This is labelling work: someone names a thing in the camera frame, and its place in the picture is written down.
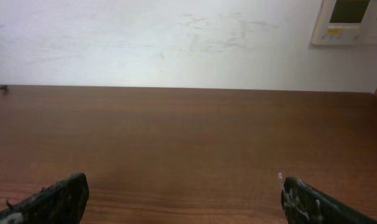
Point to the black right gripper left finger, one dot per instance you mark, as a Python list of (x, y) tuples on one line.
[(62, 202)]

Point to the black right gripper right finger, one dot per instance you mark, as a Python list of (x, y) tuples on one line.
[(304, 204)]

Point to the white wall control panel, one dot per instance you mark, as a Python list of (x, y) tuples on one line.
[(346, 22)]

